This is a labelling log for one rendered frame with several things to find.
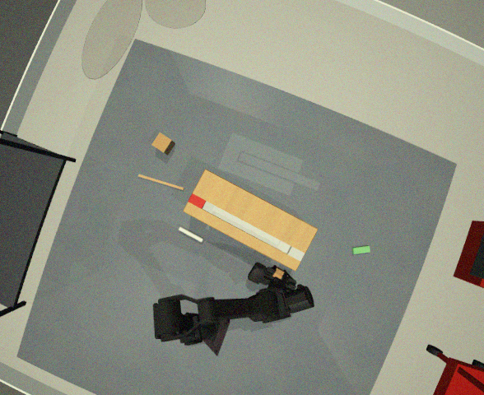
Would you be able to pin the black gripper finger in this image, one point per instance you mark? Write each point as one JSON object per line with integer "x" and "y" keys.
{"x": 286, "y": 277}
{"x": 272, "y": 269}

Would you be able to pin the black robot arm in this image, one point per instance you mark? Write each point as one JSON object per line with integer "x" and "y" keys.
{"x": 268, "y": 305}

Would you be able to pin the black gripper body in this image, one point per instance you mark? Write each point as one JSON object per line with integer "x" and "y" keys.
{"x": 260, "y": 274}

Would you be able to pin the small green block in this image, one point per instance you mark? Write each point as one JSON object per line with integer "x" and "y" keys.
{"x": 361, "y": 249}

